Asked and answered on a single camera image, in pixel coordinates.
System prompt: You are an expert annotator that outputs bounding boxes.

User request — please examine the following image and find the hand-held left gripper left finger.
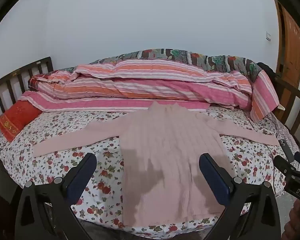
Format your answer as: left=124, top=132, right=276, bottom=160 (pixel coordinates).
left=15, top=152, right=98, bottom=240

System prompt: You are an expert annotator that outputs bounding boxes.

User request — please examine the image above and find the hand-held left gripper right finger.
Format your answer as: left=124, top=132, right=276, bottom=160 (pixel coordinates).
left=199, top=153, right=282, bottom=240

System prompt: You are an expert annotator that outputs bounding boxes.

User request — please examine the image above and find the pink knitted sweater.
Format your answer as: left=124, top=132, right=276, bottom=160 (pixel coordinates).
left=33, top=102, right=280, bottom=227

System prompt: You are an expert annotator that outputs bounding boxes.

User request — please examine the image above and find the person's right hand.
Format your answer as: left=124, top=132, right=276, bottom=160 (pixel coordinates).
left=284, top=200, right=300, bottom=240

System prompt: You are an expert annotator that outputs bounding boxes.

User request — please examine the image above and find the black smartphone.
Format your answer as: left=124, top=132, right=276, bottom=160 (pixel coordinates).
left=277, top=138, right=294, bottom=167

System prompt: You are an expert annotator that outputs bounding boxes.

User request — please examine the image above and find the floral bed sheet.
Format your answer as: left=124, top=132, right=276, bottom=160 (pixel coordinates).
left=0, top=105, right=300, bottom=239

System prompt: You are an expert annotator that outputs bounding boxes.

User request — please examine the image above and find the dark wooden footboard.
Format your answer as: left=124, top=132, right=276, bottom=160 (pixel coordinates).
left=272, top=76, right=300, bottom=155

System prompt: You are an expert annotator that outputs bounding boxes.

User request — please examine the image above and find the red embroidered pillow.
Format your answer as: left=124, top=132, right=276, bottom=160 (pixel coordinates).
left=0, top=100, right=43, bottom=143

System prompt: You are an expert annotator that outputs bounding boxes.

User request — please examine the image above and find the dark cloth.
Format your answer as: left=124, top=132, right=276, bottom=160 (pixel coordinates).
left=257, top=62, right=278, bottom=81

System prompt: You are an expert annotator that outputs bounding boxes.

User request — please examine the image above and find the pink orange striped quilt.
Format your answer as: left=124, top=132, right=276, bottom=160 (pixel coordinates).
left=20, top=59, right=280, bottom=123

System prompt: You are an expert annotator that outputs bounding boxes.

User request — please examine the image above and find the brown wooden door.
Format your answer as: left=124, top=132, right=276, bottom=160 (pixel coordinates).
left=274, top=0, right=300, bottom=80

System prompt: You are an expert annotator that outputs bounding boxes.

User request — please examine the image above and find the multicoloured patterned blanket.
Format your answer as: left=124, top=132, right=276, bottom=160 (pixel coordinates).
left=89, top=48, right=265, bottom=83

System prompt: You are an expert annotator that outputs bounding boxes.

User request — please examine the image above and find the dark wooden headboard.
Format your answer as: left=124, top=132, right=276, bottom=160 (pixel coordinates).
left=0, top=56, right=54, bottom=148

